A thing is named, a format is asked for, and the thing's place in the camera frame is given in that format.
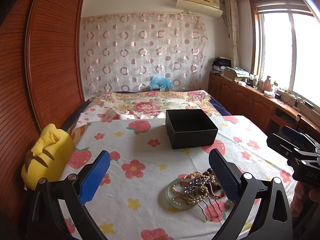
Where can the beige patterned window curtain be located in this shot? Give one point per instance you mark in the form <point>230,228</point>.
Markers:
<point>232,15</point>

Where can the strawberry flower white bedsheet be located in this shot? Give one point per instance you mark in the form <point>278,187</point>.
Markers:
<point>130,202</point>

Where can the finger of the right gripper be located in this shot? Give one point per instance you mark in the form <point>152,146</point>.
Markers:
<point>280,145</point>
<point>293,134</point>

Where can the white wall air conditioner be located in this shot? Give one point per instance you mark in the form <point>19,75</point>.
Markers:
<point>206,7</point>

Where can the white power strip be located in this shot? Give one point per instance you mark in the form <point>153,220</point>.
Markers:
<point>294,99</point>

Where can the pink bottle on sill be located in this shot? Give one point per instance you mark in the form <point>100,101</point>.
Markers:
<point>267,86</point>

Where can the rhinestone hair comb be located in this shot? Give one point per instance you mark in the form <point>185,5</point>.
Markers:
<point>204,189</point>

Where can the dark clothes pile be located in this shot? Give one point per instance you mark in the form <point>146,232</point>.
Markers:
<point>220,64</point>

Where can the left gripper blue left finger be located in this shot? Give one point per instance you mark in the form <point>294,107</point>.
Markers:
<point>91,176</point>

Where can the person's right hand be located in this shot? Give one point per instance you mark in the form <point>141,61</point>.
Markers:
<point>300,196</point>

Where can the cardboard box on cabinet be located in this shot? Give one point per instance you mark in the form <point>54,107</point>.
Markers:
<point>235,74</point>

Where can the floral beige blanket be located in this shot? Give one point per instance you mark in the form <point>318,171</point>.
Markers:
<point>144,105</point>

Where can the wooden sideboard cabinet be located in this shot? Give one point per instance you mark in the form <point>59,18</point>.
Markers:
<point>270,115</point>

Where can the pink circle sheer curtain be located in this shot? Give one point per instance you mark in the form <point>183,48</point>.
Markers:
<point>125,52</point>

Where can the window with white frame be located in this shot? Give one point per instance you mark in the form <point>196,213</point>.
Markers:
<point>286,46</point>

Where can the navy blue bed cover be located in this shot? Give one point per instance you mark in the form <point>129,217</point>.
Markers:
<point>222,111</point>

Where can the green jade bangle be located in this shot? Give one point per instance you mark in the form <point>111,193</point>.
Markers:
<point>174,194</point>

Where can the black square jewelry box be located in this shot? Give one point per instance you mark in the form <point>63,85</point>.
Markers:
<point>188,128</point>

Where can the yellow plush toy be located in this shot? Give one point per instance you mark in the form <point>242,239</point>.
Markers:
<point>48,157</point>

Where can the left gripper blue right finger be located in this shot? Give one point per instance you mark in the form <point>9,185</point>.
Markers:
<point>226,175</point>

